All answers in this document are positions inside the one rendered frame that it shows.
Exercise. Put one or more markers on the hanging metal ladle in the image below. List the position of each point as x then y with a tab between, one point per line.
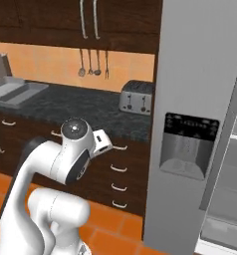
81	72

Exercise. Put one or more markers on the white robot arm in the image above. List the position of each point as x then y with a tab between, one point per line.
41	159

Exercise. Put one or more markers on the grey fridge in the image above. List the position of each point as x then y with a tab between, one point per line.
183	83

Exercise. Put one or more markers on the dark wood drawer front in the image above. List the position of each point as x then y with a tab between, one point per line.
135	169
135	151
135	204
135	189

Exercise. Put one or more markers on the hanging metal fork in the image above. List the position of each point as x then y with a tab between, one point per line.
107	71

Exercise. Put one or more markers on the grey tupperware container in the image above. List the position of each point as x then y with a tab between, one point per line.
22	94
4	87

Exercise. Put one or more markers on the silver toaster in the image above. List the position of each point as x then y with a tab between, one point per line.
135	98

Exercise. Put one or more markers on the grey open fridge door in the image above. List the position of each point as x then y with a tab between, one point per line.
223	132

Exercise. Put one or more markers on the dark wood upper cupboard door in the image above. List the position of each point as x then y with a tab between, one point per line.
130	20
4	13
50	16

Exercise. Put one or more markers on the hanging metal round spoon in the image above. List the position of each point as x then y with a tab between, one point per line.
97	71

